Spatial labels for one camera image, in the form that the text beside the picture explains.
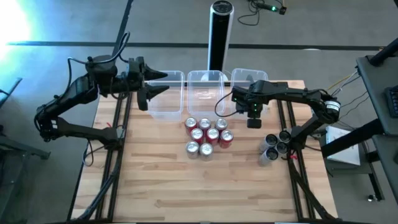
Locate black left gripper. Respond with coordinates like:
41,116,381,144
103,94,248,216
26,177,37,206
125,56,170,112

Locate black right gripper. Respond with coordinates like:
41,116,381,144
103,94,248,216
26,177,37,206
231,80,272,119

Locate clear plastic bin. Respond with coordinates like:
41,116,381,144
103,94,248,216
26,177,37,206
229,67,270,119
187,70,226,121
147,70,185,122

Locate red soda can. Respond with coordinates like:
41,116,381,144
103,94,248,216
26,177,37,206
190,127,205,144
218,129,234,149
183,116,199,136
205,126,221,146

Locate black white tower fan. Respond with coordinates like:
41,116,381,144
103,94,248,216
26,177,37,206
200,0,234,82

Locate black power strip green light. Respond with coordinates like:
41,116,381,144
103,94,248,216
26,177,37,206
256,2,287,16

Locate white box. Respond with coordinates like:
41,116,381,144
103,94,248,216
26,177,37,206
325,125,362,167

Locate black slanted desk leg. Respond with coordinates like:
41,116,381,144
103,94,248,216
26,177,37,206
320,118,385,158

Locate black pole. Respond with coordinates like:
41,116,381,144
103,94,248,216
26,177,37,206
368,37,398,67

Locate black keyboard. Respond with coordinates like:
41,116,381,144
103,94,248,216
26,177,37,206
384,85,398,119

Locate grey metal stand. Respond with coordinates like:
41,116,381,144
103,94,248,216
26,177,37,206
0,77,51,224

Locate dark grey low desk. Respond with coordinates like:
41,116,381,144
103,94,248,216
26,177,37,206
371,134,398,206

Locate black desk foot bar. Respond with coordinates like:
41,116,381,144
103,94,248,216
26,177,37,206
368,172,385,202

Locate black aluminium cross rail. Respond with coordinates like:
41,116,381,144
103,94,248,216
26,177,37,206
130,80,289,88

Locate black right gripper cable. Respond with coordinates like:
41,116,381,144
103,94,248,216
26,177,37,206
213,91,249,119

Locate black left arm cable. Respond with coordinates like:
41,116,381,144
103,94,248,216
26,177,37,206
67,30,131,94

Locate black power strip cable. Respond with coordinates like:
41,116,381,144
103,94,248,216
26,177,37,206
238,0,262,26

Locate yellow cable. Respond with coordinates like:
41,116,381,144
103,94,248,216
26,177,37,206
326,70,359,91

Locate black cable loop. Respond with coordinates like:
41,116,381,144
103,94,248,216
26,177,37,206
81,138,103,168

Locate black cable bundle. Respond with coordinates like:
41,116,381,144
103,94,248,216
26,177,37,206
74,155,121,222

